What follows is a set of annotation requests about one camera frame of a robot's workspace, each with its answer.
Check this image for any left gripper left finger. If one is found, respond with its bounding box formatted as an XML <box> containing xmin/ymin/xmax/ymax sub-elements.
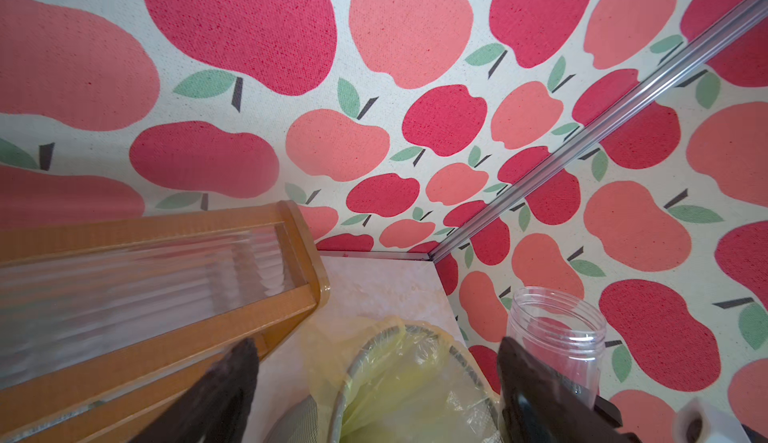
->
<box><xmin>132</xmin><ymin>338</ymin><xmax>260</xmax><ymax>442</ymax></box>

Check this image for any grey bin with yellow bag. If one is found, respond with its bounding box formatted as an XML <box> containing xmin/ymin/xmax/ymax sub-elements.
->
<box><xmin>266</xmin><ymin>317</ymin><xmax>502</xmax><ymax>442</ymax></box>

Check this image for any orange wooden shelf rack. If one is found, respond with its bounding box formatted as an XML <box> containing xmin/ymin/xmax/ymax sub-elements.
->
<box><xmin>1</xmin><ymin>201</ymin><xmax>330</xmax><ymax>442</ymax></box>

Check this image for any short clear jar with beans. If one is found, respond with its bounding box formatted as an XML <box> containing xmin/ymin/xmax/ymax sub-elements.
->
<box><xmin>507</xmin><ymin>286</ymin><xmax>607</xmax><ymax>407</ymax></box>

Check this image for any right aluminium frame post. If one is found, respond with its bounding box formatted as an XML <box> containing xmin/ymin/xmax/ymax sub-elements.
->
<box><xmin>424</xmin><ymin>0</ymin><xmax>767</xmax><ymax>262</ymax></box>

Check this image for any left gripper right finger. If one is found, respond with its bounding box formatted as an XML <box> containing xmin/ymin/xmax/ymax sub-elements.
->
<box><xmin>497</xmin><ymin>337</ymin><xmax>639</xmax><ymax>442</ymax></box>

